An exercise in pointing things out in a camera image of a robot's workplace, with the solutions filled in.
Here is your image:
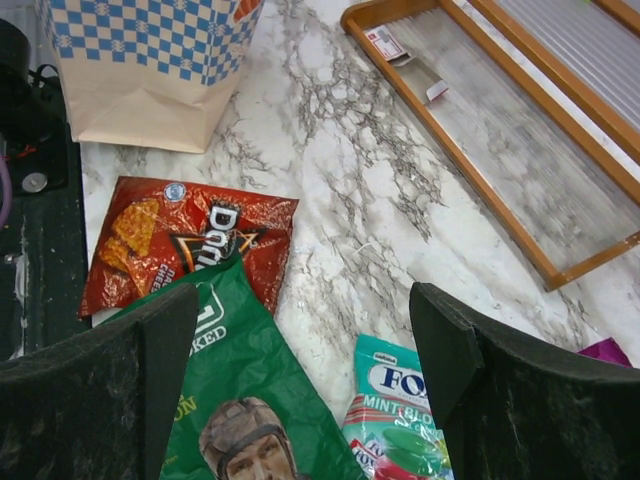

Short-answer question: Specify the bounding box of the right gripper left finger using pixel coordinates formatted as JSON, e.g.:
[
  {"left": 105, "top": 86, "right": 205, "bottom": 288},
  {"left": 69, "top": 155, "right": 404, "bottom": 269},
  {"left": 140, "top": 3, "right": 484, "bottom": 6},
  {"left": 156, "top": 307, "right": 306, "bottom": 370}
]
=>
[{"left": 1, "top": 285, "right": 199, "bottom": 479}]

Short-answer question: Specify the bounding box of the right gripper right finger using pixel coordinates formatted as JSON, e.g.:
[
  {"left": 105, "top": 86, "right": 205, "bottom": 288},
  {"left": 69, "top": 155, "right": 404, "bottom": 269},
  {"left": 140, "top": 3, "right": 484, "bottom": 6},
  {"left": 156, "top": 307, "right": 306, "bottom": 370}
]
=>
[{"left": 409, "top": 283, "right": 639, "bottom": 479}]

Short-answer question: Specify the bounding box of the red Doritos chips bag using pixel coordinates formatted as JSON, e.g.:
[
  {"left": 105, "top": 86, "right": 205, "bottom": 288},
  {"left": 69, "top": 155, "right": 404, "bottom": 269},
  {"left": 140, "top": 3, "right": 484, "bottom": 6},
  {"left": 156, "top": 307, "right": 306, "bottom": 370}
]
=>
[{"left": 78, "top": 176, "right": 299, "bottom": 317}]

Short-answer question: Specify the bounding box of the blue checkered paper bag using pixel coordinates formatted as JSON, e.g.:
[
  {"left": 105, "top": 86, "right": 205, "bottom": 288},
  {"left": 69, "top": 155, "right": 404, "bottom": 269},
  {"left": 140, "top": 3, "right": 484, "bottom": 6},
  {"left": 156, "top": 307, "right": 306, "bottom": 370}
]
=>
[{"left": 35, "top": 0, "right": 263, "bottom": 153}]

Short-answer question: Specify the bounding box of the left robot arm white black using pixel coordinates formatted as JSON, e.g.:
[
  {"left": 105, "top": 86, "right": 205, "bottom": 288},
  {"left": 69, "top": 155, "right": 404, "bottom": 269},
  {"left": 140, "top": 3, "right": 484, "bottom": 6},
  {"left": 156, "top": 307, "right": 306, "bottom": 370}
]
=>
[{"left": 1, "top": 20, "right": 67, "bottom": 154}]

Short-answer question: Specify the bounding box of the teal Fox's mint candy bag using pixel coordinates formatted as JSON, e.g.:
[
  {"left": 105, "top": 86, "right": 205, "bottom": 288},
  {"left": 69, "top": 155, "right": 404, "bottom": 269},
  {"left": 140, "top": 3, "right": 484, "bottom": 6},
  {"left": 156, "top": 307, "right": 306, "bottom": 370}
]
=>
[{"left": 342, "top": 334, "right": 454, "bottom": 480}]

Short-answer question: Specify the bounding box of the green Real chips bag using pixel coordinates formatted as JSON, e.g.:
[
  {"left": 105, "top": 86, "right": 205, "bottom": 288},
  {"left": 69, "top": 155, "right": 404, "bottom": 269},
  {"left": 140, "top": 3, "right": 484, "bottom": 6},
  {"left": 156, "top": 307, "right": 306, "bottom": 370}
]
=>
[{"left": 94, "top": 255, "right": 371, "bottom": 480}]

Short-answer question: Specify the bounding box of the purple snack packet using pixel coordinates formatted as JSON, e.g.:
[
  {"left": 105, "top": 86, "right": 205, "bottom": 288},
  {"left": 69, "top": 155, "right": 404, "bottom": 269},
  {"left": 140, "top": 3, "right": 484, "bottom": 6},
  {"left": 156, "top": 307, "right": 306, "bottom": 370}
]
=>
[{"left": 579, "top": 337, "right": 633, "bottom": 368}]

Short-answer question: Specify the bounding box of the wooden two-tier shelf rack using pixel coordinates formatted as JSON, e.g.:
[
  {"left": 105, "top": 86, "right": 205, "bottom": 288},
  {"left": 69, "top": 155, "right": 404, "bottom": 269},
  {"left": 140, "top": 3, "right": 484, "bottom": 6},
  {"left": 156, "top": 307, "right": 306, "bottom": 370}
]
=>
[{"left": 340, "top": 1, "right": 639, "bottom": 291}]

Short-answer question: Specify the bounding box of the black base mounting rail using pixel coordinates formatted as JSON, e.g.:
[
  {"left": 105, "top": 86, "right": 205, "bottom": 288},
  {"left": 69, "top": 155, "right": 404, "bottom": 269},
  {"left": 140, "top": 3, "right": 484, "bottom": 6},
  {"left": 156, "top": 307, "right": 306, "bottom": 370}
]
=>
[{"left": 1, "top": 65, "right": 89, "bottom": 360}]

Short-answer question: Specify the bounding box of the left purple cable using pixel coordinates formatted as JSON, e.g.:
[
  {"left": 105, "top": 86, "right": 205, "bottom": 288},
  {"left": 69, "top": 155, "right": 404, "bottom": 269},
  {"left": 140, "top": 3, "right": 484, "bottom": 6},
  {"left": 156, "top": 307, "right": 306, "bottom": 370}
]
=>
[{"left": 0, "top": 159, "right": 14, "bottom": 231}]

